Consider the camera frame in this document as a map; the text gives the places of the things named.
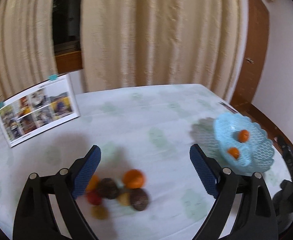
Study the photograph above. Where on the red cherry tomato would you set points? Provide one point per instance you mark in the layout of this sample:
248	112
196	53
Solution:
94	198

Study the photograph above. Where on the photo collage card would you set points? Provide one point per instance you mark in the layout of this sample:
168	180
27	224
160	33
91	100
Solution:
38	109

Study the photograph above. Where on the teal binder clip right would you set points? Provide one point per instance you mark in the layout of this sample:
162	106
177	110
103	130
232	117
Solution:
53	77

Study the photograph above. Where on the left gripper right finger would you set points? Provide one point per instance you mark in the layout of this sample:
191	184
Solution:
256	218

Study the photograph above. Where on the white green patterned bedsheet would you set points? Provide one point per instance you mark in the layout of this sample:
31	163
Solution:
150	129

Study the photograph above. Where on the light blue lattice fruit basket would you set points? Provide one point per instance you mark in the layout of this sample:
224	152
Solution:
243	143

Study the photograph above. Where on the yellow round fruit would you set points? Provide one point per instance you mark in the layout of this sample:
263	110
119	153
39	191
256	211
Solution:
124	199
99	212

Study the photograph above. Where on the beige curtain panel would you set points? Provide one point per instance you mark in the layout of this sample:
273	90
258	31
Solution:
26	45
126	43

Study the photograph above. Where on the dark brown passion fruit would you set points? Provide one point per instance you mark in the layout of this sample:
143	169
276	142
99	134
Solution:
107	188

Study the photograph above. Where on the brown wooden door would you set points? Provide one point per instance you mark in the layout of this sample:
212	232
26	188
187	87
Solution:
254	56

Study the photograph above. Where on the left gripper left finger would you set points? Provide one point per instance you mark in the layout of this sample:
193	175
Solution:
34	218

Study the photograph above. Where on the beige curtain right panel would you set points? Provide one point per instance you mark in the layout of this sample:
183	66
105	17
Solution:
126	43

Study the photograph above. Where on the beige curtain left panel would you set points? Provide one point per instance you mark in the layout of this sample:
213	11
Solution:
26	45

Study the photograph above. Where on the orange tangerine in basket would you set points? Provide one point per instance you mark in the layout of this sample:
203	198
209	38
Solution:
243	136

